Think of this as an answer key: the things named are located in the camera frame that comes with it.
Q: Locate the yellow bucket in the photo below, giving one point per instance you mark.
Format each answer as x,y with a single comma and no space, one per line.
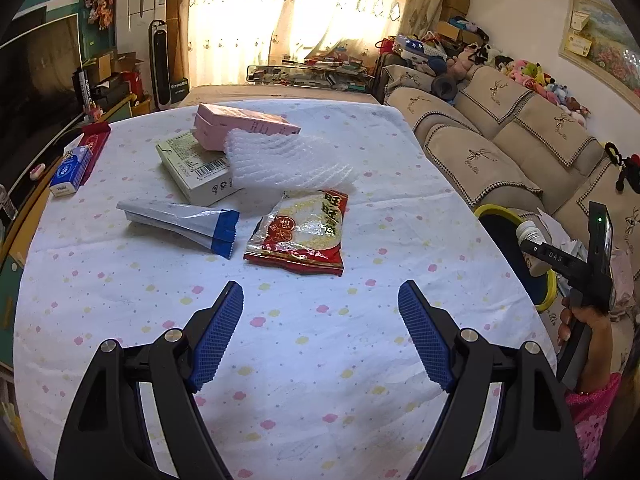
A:
141,106

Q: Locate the pile of toys and bags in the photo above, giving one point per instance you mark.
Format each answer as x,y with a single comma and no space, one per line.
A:
430,55

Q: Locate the silver blue wrapper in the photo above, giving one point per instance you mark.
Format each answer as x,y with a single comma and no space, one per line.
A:
170,217

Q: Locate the flat red box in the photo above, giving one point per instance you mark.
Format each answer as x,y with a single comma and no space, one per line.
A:
95,135

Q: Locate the stack of cardboard boxes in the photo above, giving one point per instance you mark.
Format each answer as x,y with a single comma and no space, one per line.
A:
456,5

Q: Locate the yellow rimmed trash bin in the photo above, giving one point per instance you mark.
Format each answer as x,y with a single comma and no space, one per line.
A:
500,230

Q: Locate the pink box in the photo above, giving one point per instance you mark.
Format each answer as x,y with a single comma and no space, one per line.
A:
235,120

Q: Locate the small white bottle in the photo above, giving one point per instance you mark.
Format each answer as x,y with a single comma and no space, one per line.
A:
532,232

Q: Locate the framed wall picture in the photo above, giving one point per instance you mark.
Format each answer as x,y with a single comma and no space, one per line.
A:
610,35

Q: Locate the blue tissue pack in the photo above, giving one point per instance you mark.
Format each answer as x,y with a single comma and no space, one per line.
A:
70,172

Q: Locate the pale green white box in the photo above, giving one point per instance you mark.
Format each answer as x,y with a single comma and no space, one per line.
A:
192,170

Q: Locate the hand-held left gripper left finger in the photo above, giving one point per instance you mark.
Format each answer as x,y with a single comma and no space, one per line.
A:
220,335

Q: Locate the beige sofa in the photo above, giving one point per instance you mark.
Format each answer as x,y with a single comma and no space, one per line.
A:
500,125

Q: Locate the large curved television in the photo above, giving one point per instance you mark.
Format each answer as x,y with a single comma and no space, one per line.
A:
35,90

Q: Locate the red snack packet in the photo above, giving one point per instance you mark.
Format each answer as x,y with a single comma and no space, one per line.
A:
300,235

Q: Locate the person's right hand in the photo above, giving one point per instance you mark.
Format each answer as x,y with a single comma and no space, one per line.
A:
597,345

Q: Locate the black red plush toy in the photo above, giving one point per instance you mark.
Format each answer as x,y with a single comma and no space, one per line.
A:
622,167

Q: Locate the hanging flower decoration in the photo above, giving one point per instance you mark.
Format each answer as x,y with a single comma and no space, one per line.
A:
100,2

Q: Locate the black tower fan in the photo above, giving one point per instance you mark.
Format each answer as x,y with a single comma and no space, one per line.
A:
161,70

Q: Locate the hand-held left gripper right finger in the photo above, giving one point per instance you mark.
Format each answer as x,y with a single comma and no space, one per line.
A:
425,335

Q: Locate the white foam wrap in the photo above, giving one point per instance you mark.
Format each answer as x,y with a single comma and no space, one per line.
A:
290,162

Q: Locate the clear water bottle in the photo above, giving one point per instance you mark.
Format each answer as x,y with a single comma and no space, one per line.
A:
6,205

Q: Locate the boxes on television cabinet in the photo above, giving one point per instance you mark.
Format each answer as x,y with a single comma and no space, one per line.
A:
107,72

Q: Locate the white paper sheets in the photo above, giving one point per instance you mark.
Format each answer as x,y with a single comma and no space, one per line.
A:
555,225

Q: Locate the floral white tablecloth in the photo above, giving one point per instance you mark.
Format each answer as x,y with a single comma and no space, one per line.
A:
320,410

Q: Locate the cream embroidered curtain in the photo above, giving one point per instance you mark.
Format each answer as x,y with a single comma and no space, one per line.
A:
300,10

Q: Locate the dark green box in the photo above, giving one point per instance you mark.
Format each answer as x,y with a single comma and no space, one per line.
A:
180,91

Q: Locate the row of plush toys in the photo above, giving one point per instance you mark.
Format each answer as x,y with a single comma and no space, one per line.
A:
530,72

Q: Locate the white standing air conditioner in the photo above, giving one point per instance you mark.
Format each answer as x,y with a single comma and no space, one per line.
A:
145,5

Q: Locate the beige padded mat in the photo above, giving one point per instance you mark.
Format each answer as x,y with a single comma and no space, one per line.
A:
280,92

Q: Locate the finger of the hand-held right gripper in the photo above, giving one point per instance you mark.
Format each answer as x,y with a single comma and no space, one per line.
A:
555,257

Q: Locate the small pink case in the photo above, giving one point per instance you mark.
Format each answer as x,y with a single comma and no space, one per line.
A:
38,172

